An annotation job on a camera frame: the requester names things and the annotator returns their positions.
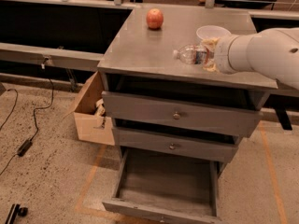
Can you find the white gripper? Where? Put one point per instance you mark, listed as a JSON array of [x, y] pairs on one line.
[[222, 54]]

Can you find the clear plastic water bottle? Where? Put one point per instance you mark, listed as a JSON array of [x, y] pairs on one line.
[[194, 54]]

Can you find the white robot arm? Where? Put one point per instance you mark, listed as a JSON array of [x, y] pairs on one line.
[[273, 53]]

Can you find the grey wooden drawer cabinet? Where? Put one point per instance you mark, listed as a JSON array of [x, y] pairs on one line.
[[192, 93]]

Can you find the grey top drawer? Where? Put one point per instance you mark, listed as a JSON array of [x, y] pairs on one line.
[[191, 116]]

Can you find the grey middle drawer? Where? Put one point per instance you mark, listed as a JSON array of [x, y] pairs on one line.
[[171, 144]]

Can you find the grey open bottom drawer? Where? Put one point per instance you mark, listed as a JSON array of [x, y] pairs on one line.
[[166, 188]]

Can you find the white ceramic bowl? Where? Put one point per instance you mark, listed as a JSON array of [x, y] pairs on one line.
[[211, 31]]

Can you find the red apple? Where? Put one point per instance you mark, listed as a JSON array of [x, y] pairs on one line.
[[155, 18]]

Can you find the cardboard box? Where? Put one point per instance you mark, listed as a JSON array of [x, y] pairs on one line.
[[90, 126]]

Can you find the black object on floor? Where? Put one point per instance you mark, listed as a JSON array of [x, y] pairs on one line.
[[16, 211]]

